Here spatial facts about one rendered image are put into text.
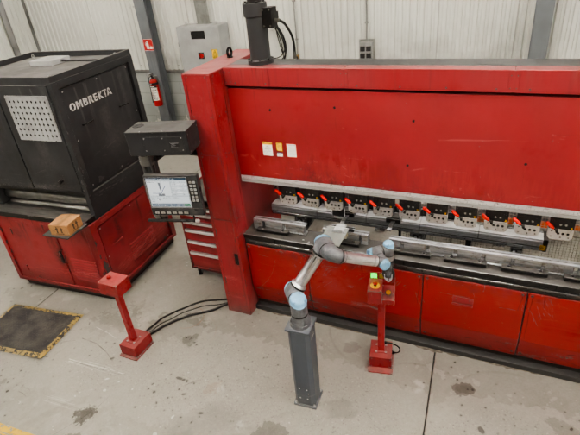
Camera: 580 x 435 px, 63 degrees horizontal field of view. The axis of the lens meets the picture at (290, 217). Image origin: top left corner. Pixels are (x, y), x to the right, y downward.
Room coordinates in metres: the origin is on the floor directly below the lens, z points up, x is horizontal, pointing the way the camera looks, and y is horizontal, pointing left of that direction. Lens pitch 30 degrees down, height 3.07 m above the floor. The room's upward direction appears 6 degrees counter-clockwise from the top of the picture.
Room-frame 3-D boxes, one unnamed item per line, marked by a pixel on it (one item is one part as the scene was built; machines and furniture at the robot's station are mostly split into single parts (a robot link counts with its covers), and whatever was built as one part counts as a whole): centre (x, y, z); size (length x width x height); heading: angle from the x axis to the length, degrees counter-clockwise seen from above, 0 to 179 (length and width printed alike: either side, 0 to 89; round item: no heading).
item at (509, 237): (3.44, -0.89, 0.93); 2.30 x 0.14 x 0.10; 63
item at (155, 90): (8.51, 2.13, 1.04); 0.18 x 0.17 x 0.56; 67
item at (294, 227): (3.60, 0.09, 0.92); 0.50 x 0.06 x 0.10; 63
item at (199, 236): (4.34, 0.78, 0.50); 0.50 x 0.50 x 1.00; 63
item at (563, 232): (2.63, -1.80, 1.26); 0.15 x 0.09 x 0.17; 63
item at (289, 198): (3.54, -0.02, 1.26); 0.15 x 0.09 x 0.17; 63
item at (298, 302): (2.50, 0.01, 0.94); 0.13 x 0.12 x 0.14; 11
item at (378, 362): (2.77, -0.62, 0.06); 0.25 x 0.20 x 0.12; 164
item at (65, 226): (3.81, 2.05, 1.04); 0.30 x 0.26 x 0.12; 67
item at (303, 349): (2.49, 0.00, 0.39); 0.18 x 0.18 x 0.77; 67
